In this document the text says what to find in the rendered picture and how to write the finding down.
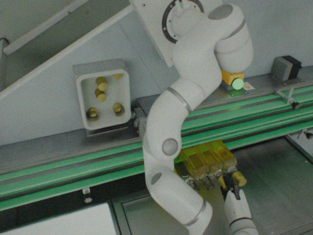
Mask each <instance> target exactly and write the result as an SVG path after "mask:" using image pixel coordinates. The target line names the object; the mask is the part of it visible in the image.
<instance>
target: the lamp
mask: <svg viewBox="0 0 313 235"><path fill-rule="evenodd" d="M231 85H232V87H233V88H235V89H236V90H239V89H241V88H242V86H243V81H242V80H241V79H240V78H235V79H234V80H233V81H232V83H231Z"/></svg>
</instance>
